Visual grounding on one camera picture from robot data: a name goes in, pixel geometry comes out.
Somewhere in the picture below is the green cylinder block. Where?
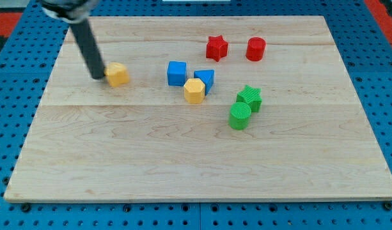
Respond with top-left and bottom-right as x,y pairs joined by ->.
228,102 -> 252,130

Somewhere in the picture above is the wooden board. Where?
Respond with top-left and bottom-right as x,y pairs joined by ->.
4,16 -> 392,203

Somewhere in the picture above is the yellow pentagon block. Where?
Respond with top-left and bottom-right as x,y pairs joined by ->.
104,62 -> 130,87

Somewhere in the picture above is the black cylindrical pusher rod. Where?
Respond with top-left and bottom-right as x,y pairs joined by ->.
70,19 -> 105,80

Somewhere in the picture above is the red star block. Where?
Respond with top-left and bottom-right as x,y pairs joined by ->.
206,35 -> 228,62

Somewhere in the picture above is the yellow hexagon block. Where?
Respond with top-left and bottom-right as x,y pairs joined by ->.
184,78 -> 205,104

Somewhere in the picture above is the blue cube block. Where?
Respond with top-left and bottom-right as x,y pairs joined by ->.
167,61 -> 187,86

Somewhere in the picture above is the grey robot arm end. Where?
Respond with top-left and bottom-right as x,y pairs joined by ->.
40,0 -> 99,24

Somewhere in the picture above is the blue triangle block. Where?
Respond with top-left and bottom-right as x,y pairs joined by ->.
193,70 -> 215,95

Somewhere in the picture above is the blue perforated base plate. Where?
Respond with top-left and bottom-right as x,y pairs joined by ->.
0,1 -> 392,229

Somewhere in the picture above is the green star block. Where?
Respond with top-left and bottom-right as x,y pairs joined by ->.
236,85 -> 262,112

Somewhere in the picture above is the red cylinder block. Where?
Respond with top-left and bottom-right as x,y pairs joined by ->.
246,37 -> 266,61

